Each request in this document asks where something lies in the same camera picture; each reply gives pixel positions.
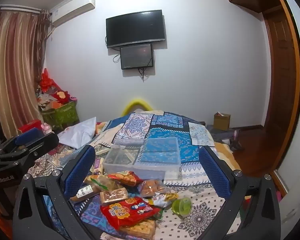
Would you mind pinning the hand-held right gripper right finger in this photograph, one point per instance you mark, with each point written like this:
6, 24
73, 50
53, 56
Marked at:
213, 170

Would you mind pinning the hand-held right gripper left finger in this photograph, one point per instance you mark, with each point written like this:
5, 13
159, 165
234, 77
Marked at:
81, 170

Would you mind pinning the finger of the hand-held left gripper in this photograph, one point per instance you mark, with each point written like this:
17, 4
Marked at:
28, 135
43, 143

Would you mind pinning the yellow green snack packet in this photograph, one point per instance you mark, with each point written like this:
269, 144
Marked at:
101, 181

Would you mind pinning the orange biscuit packet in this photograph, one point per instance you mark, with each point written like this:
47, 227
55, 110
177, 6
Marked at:
125, 178

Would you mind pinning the green jelly cup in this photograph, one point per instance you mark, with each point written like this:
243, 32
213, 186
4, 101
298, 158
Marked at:
182, 206

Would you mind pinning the bread bun packet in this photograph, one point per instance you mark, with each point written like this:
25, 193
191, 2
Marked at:
153, 188

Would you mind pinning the clear plastic storage box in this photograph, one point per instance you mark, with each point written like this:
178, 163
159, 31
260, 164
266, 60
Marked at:
142, 155

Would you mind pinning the red snack packet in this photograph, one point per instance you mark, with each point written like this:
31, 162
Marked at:
130, 211

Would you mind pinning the yellow puffed rice cake packet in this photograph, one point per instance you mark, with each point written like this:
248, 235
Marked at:
140, 228

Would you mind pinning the red box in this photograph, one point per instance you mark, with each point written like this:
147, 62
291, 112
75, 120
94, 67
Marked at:
30, 126

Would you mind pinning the pink toy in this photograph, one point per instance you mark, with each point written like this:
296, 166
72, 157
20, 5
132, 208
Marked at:
47, 128

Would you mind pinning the white purple bar packet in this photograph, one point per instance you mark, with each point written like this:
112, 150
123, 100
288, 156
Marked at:
98, 165

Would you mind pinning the orange striped blanket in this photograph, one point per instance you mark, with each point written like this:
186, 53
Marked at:
227, 155

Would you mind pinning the brown labelled snack packet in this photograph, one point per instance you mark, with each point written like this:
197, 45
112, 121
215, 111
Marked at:
86, 192

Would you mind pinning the green storage basket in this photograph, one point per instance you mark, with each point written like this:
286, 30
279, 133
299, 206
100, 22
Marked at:
62, 116

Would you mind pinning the dark clothes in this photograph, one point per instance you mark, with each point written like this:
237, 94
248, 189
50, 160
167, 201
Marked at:
225, 136

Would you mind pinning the white pillow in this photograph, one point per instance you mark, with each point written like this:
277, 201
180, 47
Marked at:
78, 133

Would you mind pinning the brown cake packet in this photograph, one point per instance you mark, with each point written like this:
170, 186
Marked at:
114, 195

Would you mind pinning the cardboard box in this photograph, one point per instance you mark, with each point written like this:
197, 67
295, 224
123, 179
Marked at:
221, 122

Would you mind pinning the blue patterned blanket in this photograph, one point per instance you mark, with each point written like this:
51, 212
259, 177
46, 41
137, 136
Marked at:
170, 132

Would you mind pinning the white yellow small packet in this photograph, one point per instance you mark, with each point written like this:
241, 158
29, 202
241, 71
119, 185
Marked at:
162, 200

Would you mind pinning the striped red curtain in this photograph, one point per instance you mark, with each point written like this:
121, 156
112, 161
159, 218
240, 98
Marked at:
12, 67

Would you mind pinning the wooden door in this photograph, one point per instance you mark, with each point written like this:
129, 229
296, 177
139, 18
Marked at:
282, 92

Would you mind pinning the small black monitor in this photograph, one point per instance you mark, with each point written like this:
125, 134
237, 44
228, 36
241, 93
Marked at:
136, 56

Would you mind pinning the white air conditioner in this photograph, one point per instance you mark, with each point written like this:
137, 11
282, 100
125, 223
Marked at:
73, 7

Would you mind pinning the black wall television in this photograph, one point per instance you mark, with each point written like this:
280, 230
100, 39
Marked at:
135, 27

